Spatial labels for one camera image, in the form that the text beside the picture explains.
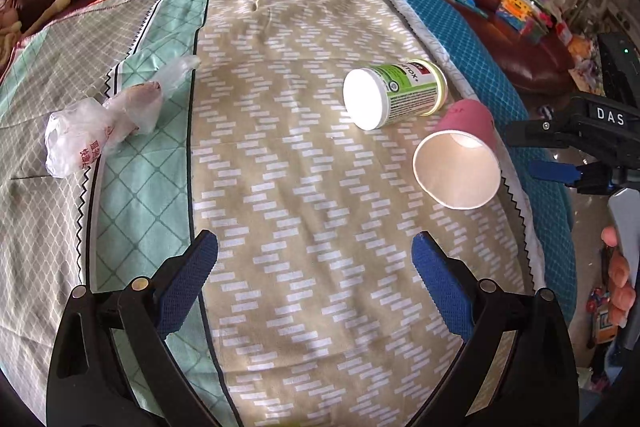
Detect pink paper cup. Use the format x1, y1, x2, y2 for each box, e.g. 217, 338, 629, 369
412, 98, 501, 210

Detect colourful toy box pile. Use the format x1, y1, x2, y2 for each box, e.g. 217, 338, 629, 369
496, 0, 574, 46

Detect person's right hand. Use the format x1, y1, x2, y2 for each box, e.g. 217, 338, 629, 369
601, 227, 636, 327

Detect patterned teal beige tablecloth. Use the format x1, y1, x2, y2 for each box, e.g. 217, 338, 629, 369
1, 0, 577, 426

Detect white green round canister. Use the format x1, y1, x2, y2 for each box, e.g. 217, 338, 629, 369
343, 60, 448, 131

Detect small beige plush toys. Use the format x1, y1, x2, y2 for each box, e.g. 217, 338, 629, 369
0, 0, 70, 72

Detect crumpled white plastic bag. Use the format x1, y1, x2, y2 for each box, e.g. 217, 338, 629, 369
43, 55, 201, 178

